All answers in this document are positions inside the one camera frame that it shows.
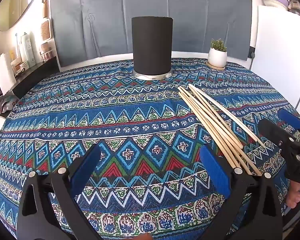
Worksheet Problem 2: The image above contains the pink jar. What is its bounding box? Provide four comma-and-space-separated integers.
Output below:
40, 42, 53, 61

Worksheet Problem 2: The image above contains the person's right hand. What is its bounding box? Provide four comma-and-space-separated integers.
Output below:
285, 179, 300, 209

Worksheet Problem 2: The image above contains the blue patterned tablecloth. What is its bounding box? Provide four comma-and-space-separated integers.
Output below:
0, 56, 300, 240

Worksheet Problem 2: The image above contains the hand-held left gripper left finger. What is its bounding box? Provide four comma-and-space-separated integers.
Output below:
16, 144, 103, 240

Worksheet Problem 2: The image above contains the black cylindrical utensil holder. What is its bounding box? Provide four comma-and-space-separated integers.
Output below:
131, 16, 174, 80

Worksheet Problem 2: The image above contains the white bowl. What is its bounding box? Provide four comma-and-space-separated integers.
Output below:
263, 0, 288, 11

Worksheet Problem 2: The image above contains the wooden hairbrush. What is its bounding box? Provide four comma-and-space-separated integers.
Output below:
40, 0, 52, 42

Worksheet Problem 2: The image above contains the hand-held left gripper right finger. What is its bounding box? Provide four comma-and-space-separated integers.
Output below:
199, 145, 283, 240

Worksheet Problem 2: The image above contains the white paper bag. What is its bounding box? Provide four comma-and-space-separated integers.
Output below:
0, 53, 17, 94

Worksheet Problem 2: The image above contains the bunch of wooden chopsticks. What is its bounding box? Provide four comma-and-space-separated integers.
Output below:
177, 83, 267, 176

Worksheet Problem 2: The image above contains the round wooden coaster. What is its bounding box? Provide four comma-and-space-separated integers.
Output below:
205, 61, 226, 71

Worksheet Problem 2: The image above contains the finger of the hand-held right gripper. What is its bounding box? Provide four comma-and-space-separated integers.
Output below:
257, 118, 294, 153
277, 109, 300, 143

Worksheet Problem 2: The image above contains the black side shelf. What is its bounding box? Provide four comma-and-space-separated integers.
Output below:
0, 56, 61, 105

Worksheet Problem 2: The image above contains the white pump bottle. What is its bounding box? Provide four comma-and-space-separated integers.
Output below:
20, 32, 37, 66

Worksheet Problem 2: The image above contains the white refrigerator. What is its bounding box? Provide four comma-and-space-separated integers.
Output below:
249, 5, 300, 122

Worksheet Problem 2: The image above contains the succulent in white pot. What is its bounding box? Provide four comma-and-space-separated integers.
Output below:
207, 39, 228, 68

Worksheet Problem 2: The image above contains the oval wall mirror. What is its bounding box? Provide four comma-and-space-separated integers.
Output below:
0, 0, 44, 32

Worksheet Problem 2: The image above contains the steel cooking pot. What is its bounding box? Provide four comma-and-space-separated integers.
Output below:
287, 0, 300, 16

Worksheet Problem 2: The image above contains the grey backdrop cloth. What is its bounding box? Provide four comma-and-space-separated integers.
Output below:
49, 0, 253, 68

